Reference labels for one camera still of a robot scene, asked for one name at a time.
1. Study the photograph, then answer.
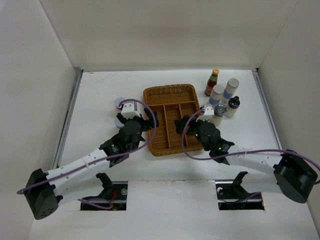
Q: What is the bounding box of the clear top white grinder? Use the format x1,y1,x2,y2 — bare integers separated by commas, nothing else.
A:
209,104,227,127

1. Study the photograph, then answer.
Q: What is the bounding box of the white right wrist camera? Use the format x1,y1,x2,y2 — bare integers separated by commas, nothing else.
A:
200,104,214,118

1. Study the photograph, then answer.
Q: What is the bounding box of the black top white shaker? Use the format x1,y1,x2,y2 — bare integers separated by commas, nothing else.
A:
224,96,241,118

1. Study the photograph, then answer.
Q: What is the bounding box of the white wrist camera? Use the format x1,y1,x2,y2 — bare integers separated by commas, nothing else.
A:
200,104,214,118
120,101,140,119

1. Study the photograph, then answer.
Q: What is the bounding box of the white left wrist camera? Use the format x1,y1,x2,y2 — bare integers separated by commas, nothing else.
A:
120,101,140,119

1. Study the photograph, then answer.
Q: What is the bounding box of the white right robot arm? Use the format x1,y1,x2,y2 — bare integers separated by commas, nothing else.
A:
174,115,320,204

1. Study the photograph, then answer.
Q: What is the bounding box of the white lid sauce jar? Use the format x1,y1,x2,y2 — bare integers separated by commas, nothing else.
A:
114,97,125,110
114,118,124,129

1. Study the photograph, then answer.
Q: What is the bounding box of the red sauce bottle yellow cap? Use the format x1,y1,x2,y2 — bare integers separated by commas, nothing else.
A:
204,68,220,96

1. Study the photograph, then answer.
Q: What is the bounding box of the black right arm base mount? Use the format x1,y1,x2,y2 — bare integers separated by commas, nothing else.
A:
215,171,265,211

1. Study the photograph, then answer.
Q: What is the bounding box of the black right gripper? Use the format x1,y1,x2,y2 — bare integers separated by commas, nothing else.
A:
174,115,210,152

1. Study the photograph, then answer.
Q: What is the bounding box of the brown wicker divided basket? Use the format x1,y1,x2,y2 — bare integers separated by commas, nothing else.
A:
143,84,203,157

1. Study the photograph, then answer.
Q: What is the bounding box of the blue label spice jar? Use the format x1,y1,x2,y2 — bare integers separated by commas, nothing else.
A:
208,84,225,107
221,78,240,103

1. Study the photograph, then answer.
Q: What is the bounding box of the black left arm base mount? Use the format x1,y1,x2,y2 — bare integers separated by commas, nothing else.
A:
80,173,128,211

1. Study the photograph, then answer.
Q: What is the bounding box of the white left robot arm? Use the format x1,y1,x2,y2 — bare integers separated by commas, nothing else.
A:
19,107,159,220

